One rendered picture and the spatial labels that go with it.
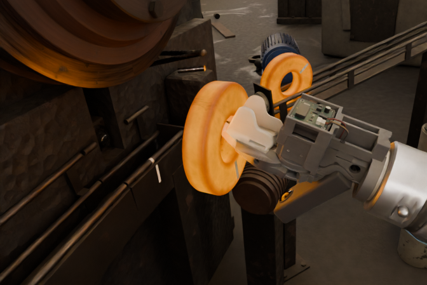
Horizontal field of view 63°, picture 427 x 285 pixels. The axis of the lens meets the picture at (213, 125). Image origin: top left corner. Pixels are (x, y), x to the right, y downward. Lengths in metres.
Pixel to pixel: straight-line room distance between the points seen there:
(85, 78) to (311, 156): 0.32
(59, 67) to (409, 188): 0.43
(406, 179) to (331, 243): 1.08
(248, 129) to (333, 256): 1.05
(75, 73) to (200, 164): 0.22
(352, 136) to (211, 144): 0.17
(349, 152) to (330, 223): 1.15
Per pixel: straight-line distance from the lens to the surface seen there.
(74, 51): 0.49
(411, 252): 1.44
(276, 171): 0.43
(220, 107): 0.44
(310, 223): 1.55
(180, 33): 0.91
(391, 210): 0.43
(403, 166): 0.42
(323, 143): 0.40
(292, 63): 0.95
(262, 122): 0.47
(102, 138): 0.73
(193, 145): 0.42
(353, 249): 1.48
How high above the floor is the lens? 1.07
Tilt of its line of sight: 28 degrees down
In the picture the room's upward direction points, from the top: 7 degrees counter-clockwise
